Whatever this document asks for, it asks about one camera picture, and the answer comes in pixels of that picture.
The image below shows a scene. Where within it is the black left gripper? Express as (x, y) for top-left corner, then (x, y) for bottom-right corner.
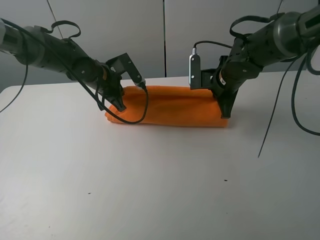
(95, 62), (127, 112)

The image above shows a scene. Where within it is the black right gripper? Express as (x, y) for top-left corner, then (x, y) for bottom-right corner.
(211, 56), (244, 119)

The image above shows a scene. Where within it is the orange towel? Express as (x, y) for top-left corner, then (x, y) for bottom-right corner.
(108, 85), (228, 128)

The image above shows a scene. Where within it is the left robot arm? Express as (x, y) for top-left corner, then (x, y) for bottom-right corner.
(0, 18), (135, 112)

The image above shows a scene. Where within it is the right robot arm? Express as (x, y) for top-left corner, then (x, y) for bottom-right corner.
(211, 6), (320, 119)

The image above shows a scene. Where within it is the left camera cable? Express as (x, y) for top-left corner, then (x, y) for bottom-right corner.
(101, 83), (150, 125)

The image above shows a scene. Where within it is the camera cable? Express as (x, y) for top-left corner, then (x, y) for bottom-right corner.
(191, 40), (233, 56)
(101, 83), (150, 125)

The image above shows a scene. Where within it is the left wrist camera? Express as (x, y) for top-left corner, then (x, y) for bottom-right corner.
(105, 53), (146, 89)

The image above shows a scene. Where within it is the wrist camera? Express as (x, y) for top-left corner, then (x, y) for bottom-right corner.
(105, 53), (146, 89)
(189, 47), (216, 90)

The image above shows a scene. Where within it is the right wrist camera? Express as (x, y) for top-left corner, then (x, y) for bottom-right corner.
(189, 47), (216, 90)

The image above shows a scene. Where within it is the right camera cable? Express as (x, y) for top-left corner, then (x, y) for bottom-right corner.
(191, 40), (233, 56)

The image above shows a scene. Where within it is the hanging black cable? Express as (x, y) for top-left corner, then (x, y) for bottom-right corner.
(257, 54), (298, 158)

